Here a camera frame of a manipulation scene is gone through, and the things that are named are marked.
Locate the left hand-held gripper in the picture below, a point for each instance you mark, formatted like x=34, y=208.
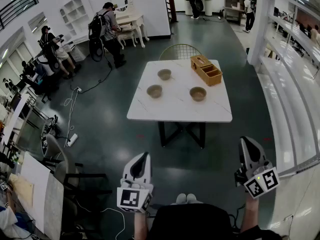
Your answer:
x=130, y=199

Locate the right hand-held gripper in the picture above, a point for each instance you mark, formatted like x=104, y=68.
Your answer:
x=262, y=181

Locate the beige bowl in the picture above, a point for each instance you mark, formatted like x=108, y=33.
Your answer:
x=164, y=74
x=198, y=94
x=154, y=91

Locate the person's left forearm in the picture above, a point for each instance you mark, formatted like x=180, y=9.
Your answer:
x=140, y=224

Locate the person's right forearm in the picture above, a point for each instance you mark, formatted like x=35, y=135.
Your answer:
x=250, y=214

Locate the person's left shoe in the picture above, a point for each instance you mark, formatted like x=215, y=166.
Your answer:
x=181, y=198

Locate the person's shoe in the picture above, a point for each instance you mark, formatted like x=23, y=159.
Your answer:
x=192, y=198
x=181, y=198

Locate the person's right shoe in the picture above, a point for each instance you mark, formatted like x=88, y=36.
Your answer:
x=192, y=198

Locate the person's black clothing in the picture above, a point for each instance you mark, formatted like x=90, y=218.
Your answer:
x=190, y=224

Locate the white power strip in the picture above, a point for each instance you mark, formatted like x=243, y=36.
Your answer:
x=72, y=139

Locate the white metal staircase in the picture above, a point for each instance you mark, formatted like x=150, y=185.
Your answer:
x=280, y=84

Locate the grey chair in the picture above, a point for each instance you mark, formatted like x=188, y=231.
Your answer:
x=53, y=146

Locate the black and white sneaker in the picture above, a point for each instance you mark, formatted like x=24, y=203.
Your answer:
x=53, y=124
x=44, y=144

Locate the white board desk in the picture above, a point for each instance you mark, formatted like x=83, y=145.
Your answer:
x=37, y=179

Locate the wicker basket box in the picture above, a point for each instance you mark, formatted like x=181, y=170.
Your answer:
x=197, y=64

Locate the black office chair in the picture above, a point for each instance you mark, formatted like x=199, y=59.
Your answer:
x=40, y=84

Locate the white stool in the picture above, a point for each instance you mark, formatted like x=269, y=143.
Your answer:
x=126, y=35

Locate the grey open cabinet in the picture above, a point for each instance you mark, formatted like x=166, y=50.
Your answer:
x=233, y=9

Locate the white dressing table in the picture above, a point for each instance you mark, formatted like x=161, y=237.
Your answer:
x=132, y=21

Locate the white counter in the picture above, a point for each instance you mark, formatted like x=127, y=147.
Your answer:
x=190, y=6

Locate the white shelf unit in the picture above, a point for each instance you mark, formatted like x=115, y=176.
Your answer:
x=75, y=14

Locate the brown wooden ladder shelf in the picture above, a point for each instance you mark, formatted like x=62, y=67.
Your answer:
x=172, y=4

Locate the black mezzanine railing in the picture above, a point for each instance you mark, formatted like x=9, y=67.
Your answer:
x=17, y=6

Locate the black table leg frame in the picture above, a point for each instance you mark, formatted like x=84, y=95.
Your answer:
x=162, y=134

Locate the white wall plug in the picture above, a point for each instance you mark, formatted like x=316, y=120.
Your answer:
x=78, y=89

